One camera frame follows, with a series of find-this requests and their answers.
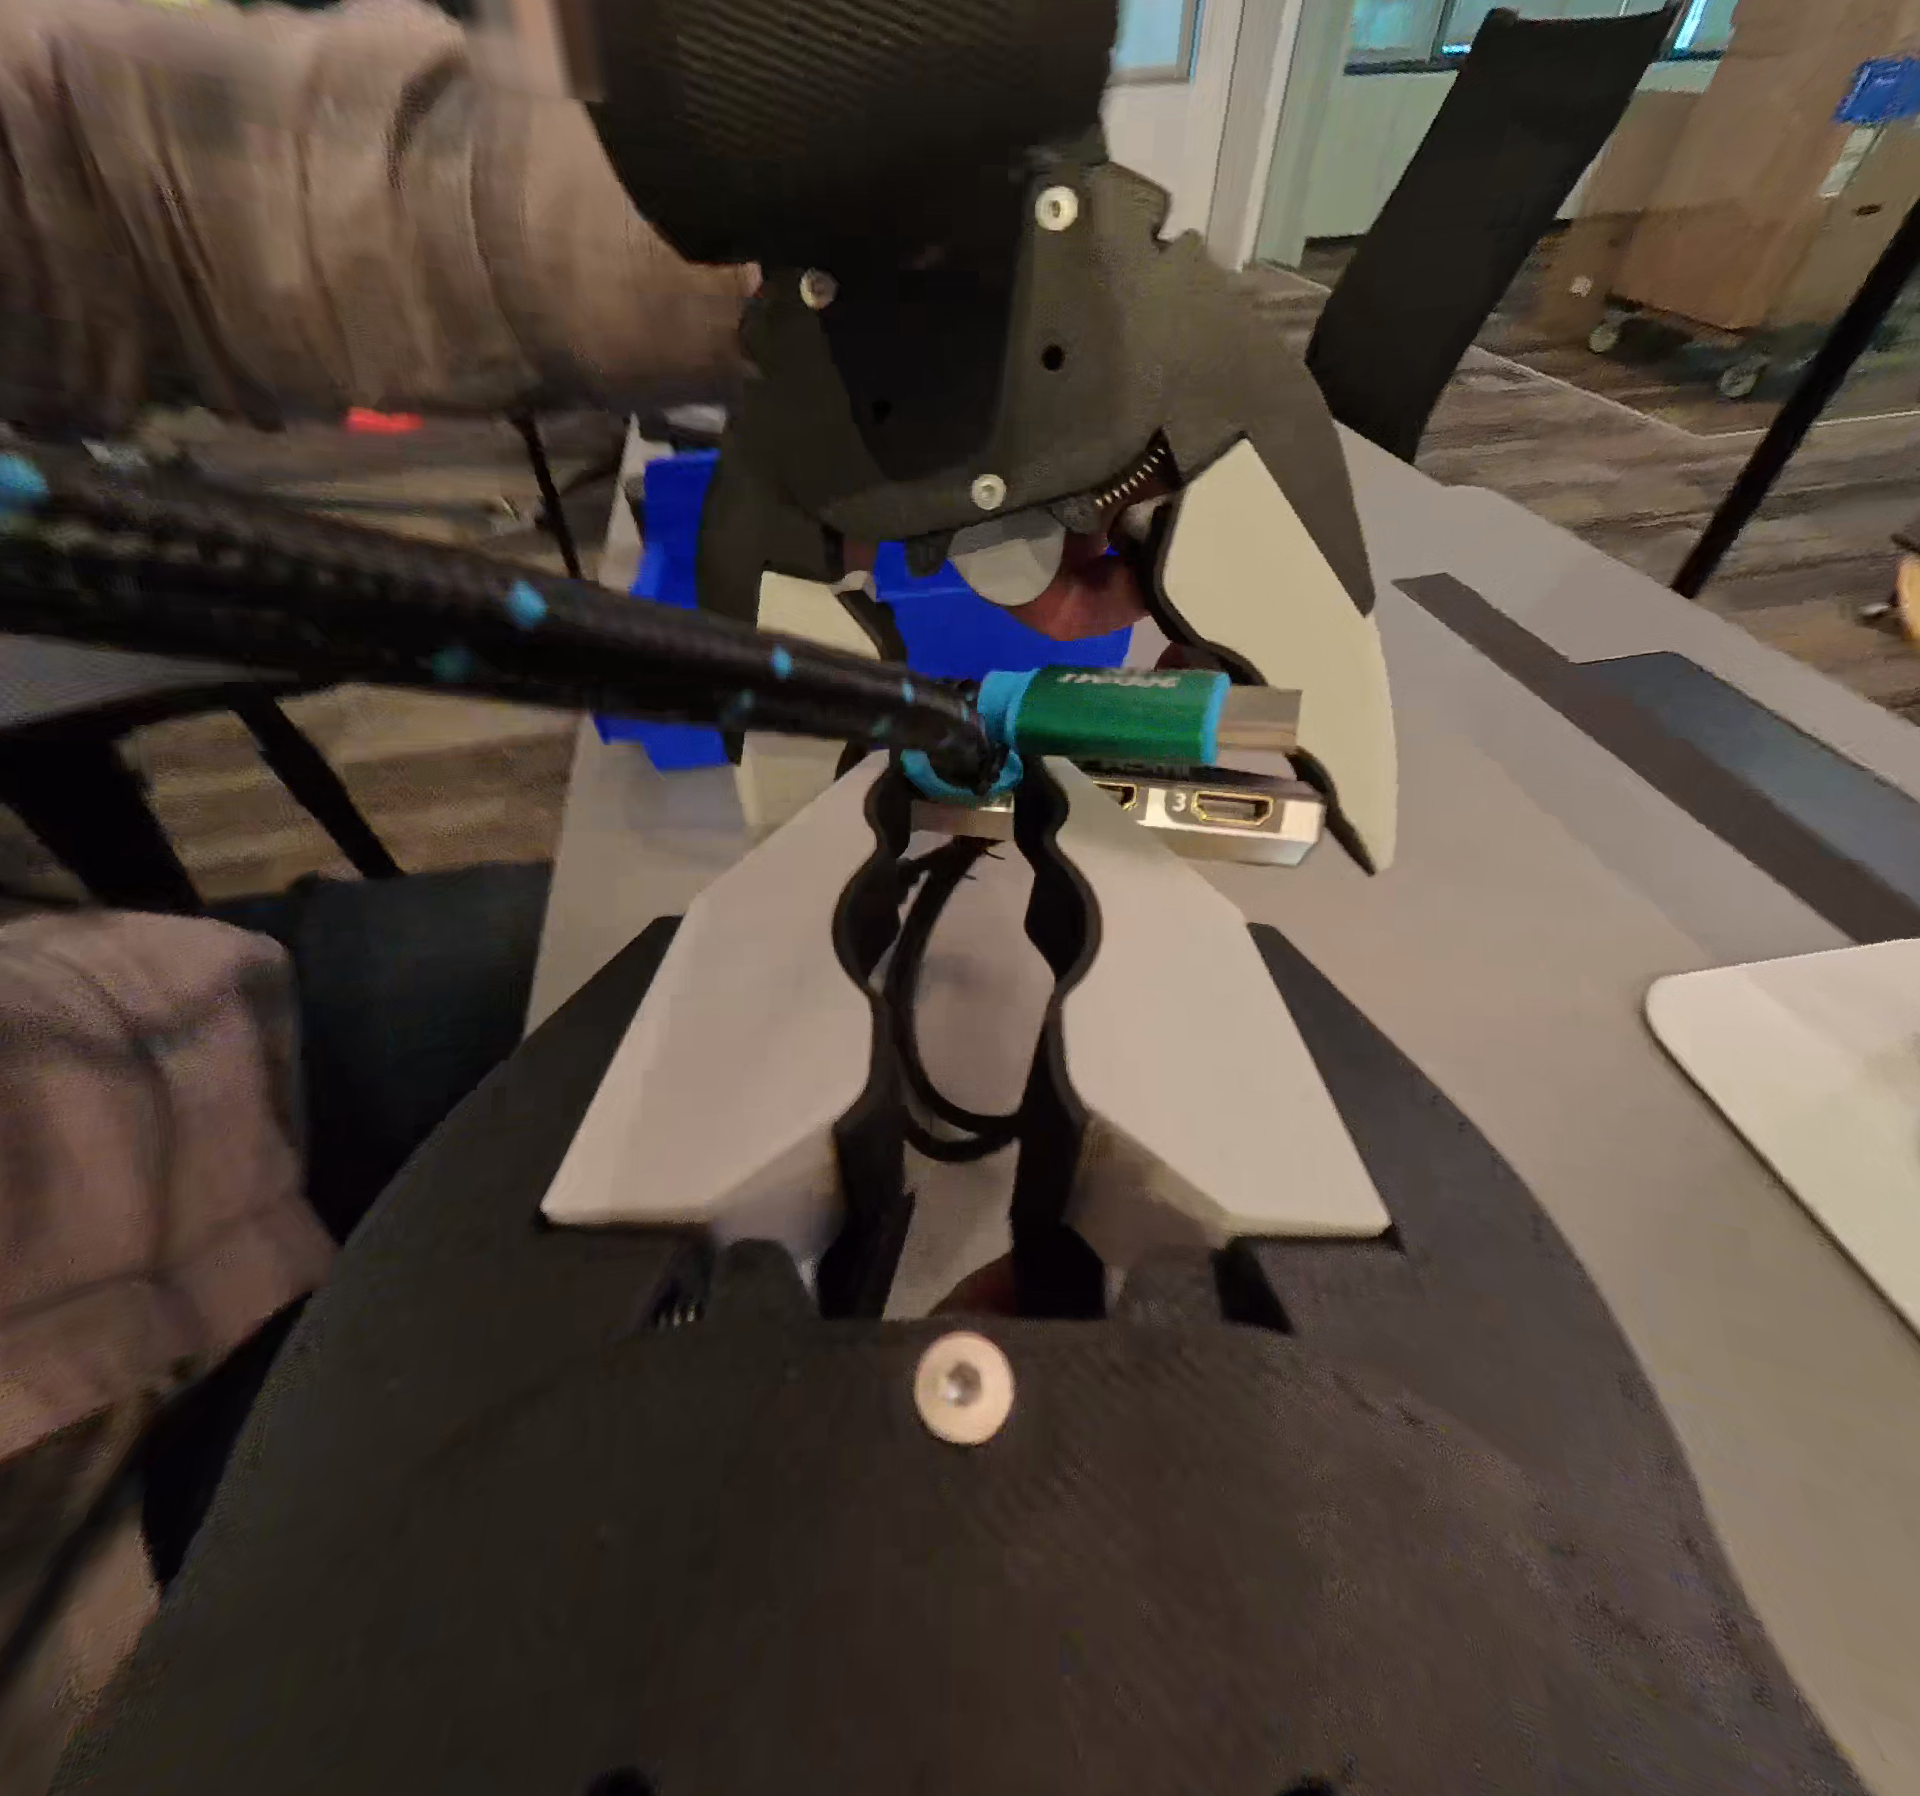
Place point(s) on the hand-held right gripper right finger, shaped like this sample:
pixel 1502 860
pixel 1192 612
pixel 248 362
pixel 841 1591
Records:
pixel 1202 1077

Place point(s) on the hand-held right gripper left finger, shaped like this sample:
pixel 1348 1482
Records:
pixel 721 1077

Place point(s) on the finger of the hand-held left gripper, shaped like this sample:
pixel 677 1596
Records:
pixel 825 686
pixel 1305 644

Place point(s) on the blue plastic bin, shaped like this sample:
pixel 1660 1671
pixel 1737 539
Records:
pixel 675 627

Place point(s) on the person's left forearm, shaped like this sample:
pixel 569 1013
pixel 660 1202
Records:
pixel 330 207

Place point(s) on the black office chair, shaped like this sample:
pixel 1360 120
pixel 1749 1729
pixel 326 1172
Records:
pixel 1485 207

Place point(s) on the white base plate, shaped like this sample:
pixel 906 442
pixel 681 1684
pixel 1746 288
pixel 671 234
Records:
pixel 1799 1107

